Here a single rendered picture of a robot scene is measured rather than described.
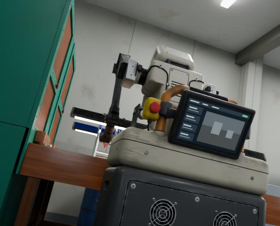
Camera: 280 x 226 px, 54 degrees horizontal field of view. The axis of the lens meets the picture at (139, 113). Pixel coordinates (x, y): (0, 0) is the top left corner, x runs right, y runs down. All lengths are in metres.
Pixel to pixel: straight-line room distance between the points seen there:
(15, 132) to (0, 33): 0.62
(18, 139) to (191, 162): 1.09
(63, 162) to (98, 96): 2.99
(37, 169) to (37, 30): 0.86
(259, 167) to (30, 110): 1.25
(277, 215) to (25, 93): 1.78
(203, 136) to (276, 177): 5.02
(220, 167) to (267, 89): 5.22
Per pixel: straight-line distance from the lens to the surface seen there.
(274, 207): 2.14
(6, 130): 1.73
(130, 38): 5.11
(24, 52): 1.85
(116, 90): 1.79
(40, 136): 1.85
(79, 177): 1.70
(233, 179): 0.98
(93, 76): 4.70
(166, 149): 0.88
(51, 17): 1.95
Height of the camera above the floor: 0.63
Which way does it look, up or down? 15 degrees up
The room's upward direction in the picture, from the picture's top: 12 degrees clockwise
